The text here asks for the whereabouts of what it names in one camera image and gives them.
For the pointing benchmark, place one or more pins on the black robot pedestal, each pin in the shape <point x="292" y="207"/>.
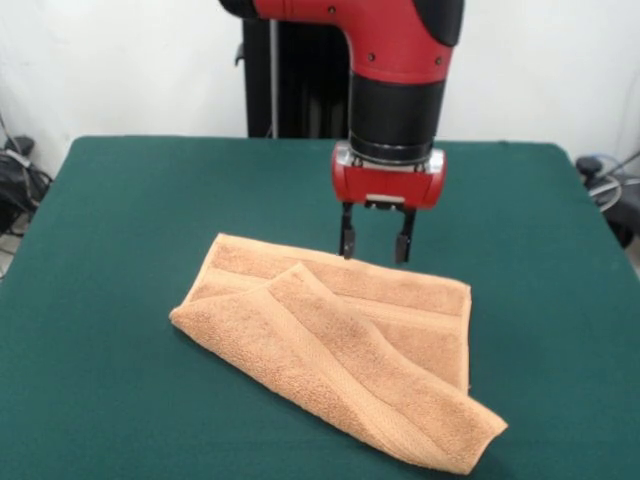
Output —
<point x="300" y="75"/>

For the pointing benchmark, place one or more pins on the tan terry towel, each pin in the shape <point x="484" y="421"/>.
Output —
<point x="340" y="350"/>

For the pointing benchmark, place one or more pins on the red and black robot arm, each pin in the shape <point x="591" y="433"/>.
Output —
<point x="395" y="50"/>

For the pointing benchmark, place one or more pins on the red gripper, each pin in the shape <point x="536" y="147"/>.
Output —
<point x="390" y="187"/>

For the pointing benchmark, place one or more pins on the dark green table cloth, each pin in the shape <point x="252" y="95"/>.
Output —
<point x="150" y="400"/>

